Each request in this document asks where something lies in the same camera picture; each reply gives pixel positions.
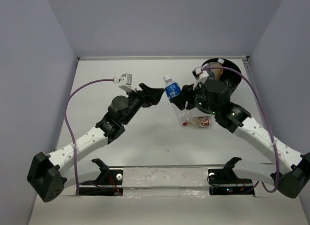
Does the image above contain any purple cable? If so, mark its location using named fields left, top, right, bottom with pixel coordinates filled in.
left=65, top=78, right=121, bottom=195
left=201, top=66, right=281, bottom=194

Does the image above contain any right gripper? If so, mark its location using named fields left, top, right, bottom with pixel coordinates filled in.
left=171, top=79, right=218, bottom=115

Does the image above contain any clear bottle blue cap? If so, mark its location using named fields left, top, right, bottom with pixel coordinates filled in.
left=206, top=66, right=217, bottom=81

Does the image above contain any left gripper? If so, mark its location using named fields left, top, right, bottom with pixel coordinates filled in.
left=121, top=84, right=164, bottom=126

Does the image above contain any black cylindrical bin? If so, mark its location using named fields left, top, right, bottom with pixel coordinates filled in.
left=196, top=58, right=243, bottom=114

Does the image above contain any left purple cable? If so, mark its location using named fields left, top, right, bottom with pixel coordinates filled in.
left=65, top=78, right=121, bottom=195

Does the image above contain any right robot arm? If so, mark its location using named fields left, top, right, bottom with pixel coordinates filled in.
left=170, top=81, right=310, bottom=198

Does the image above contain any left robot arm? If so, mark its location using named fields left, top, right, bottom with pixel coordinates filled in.
left=27, top=83, right=164, bottom=203

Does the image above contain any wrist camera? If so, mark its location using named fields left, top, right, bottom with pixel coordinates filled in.
left=118, top=74, right=137, bottom=92
left=192, top=67, right=209, bottom=90

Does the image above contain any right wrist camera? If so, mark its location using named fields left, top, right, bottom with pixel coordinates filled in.
left=192, top=67, right=209, bottom=90

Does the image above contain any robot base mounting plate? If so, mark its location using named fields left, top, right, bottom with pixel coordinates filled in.
left=79, top=166, right=255, bottom=197

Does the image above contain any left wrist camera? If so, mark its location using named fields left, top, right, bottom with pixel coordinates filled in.
left=118, top=74, right=137, bottom=92

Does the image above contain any clear crushed bottle white cap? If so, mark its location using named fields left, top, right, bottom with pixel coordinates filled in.
left=224, top=79, right=235, bottom=89

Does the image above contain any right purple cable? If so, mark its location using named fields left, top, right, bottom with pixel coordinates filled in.
left=201, top=66, right=281, bottom=194

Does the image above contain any orange juice bottle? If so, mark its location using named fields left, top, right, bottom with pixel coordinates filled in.
left=207, top=59, right=225, bottom=81

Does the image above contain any clear bottle blue label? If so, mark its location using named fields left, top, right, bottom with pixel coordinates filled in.
left=163, top=75, right=193, bottom=126

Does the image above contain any small bottle red cap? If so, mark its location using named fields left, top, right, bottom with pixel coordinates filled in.
left=182, top=116, right=212, bottom=128

